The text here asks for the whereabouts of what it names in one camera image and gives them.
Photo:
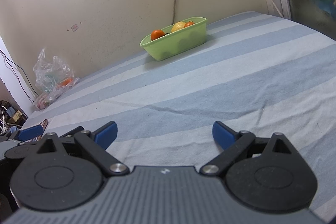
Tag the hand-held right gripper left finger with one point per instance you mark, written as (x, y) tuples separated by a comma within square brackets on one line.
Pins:
[(106, 134)]

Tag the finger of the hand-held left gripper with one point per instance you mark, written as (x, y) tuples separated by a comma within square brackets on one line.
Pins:
[(31, 132)]

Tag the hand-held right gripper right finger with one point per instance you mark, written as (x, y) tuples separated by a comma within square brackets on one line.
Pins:
[(223, 135)]

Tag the green plastic basket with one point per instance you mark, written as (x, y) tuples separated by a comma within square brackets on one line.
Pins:
[(176, 41)]

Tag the small mandarin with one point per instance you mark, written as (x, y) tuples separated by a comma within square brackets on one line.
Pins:
[(157, 34)]

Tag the yellow lemon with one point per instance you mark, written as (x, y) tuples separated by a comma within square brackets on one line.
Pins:
[(178, 26)]

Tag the brown flat object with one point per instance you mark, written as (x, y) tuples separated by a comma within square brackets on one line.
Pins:
[(43, 124)]

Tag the pink foam net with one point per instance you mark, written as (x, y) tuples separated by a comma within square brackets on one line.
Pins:
[(42, 103)]

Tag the striped blue bed sheet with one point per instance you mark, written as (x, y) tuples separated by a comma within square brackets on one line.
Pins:
[(210, 87)]

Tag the clear plastic bag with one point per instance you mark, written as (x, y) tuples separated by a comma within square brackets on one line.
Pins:
[(52, 77)]

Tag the orange fruit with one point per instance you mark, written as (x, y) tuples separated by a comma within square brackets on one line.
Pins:
[(65, 81)]

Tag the pink wall sticker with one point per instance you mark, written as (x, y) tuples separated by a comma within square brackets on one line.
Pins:
[(74, 27)]

